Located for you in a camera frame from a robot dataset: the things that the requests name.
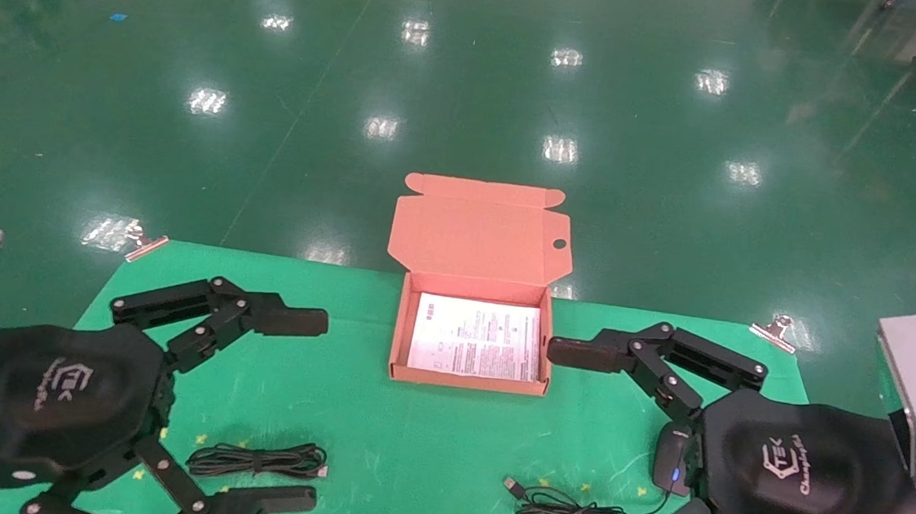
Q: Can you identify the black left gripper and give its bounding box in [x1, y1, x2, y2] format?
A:
[0, 259, 335, 514]

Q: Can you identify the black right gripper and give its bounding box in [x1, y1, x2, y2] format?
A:
[534, 313, 916, 514]

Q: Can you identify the black data cable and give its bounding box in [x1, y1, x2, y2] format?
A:
[186, 433, 331, 487]

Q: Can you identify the black usb cable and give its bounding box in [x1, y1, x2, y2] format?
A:
[500, 408, 701, 514]

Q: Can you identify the open orange cardboard box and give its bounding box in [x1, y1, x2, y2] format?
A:
[377, 171, 575, 398]

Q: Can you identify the metal binder clip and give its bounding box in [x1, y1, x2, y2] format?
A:
[124, 223, 171, 266]
[747, 312, 799, 354]

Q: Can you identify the green table cloth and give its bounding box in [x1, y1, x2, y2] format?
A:
[0, 226, 840, 514]

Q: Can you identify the white printed instruction sheet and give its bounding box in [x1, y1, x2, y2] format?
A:
[406, 291, 545, 384]

